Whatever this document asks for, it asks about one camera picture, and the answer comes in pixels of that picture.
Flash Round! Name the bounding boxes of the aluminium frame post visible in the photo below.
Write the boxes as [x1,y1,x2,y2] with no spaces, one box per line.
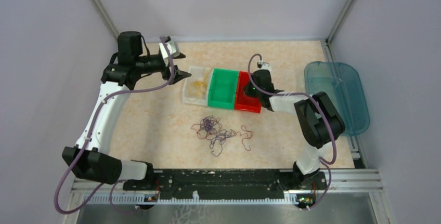
[326,0,356,47]
[89,0,119,42]

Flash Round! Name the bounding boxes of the yellow wires in bin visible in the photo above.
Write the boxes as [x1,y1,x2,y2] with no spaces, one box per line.
[187,65,214,97]

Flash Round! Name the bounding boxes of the white cable duct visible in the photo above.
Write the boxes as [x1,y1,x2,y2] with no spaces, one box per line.
[89,193,312,205]

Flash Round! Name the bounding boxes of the aluminium frame post right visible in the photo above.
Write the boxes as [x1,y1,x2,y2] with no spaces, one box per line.
[326,0,356,47]

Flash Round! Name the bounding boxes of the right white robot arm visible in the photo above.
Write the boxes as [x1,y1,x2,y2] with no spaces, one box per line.
[244,69,345,189]

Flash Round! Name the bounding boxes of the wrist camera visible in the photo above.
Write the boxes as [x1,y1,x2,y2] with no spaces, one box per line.
[159,36,179,59]
[257,61,272,72]

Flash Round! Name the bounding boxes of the white plastic bin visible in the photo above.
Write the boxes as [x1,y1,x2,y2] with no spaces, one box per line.
[182,65,214,107]

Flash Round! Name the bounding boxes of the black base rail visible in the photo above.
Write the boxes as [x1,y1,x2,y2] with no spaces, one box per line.
[123,169,327,201]

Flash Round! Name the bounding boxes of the coloured wire pile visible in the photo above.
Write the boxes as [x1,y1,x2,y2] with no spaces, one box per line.
[190,115,255,157]

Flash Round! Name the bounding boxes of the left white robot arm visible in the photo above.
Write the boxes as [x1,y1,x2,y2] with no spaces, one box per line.
[62,31,191,190]

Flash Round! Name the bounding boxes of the aluminium frame post left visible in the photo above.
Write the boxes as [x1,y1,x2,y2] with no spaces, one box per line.
[89,0,119,42]

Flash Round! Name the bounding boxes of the green plastic bin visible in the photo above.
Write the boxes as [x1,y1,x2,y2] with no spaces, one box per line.
[207,68,239,110]

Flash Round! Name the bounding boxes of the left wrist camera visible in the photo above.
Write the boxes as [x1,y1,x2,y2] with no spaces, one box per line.
[159,36,179,59]

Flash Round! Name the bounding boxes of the red plastic bin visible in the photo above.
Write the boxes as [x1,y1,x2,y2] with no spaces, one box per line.
[234,71,262,113]

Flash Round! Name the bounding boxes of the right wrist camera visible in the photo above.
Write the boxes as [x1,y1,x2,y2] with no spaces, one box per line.
[257,61,272,72]

